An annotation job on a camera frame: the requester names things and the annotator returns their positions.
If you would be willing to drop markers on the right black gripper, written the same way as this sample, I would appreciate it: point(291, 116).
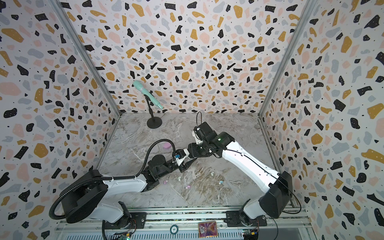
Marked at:
point(194, 152)

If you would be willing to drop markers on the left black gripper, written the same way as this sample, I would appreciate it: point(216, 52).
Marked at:
point(183, 167)

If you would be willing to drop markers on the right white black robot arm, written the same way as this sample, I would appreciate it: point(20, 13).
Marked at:
point(277, 187)

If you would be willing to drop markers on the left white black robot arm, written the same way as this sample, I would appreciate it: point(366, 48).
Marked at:
point(86, 198)

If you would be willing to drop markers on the pink earbud case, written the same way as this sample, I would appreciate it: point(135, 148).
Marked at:
point(167, 145)

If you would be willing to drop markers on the black microphone stand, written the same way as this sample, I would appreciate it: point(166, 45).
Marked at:
point(153, 122)

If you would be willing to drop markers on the round black white button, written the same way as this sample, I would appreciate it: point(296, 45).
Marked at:
point(174, 229)

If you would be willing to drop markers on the colourful square card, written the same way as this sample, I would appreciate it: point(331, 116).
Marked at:
point(207, 229)

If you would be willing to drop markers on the mint green microphone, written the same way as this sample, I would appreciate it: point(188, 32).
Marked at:
point(139, 86)

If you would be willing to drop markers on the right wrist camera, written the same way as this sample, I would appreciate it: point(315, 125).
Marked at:
point(203, 133)

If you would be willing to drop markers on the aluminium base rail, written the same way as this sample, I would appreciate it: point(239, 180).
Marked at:
point(155, 223)

